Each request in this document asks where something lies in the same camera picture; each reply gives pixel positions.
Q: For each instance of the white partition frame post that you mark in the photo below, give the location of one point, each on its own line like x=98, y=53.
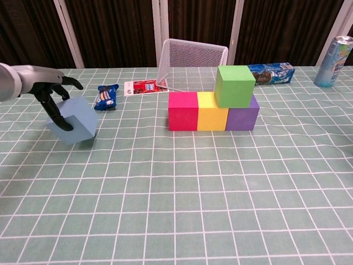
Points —
x=236, y=27
x=340, y=22
x=160, y=25
x=69, y=36

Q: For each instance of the blue cookie box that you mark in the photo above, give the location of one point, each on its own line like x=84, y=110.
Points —
x=275, y=74

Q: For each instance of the small blue cookie packet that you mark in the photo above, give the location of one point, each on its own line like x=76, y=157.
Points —
x=106, y=98

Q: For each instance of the green foam cube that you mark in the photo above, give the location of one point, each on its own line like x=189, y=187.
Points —
x=234, y=88

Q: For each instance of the green checked tablecloth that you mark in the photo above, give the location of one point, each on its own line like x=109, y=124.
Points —
x=176, y=193

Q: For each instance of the yellow foam cube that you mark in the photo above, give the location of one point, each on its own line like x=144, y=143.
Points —
x=212, y=118

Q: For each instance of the light blue foam cube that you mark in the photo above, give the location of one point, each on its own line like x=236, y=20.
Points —
x=82, y=121

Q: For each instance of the purple foam cube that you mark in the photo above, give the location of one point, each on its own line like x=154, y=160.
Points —
x=241, y=118

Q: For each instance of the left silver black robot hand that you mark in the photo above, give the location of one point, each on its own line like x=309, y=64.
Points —
x=38, y=78

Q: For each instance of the dark pleated curtain backdrop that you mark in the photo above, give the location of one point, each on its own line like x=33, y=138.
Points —
x=115, y=27

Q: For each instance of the crimson red foam cube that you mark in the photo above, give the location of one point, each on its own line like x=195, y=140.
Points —
x=183, y=116

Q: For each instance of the red printed card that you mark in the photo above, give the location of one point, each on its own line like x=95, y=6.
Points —
x=140, y=87

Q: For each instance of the tall light blue drink can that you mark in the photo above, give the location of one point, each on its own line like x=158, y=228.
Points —
x=333, y=63

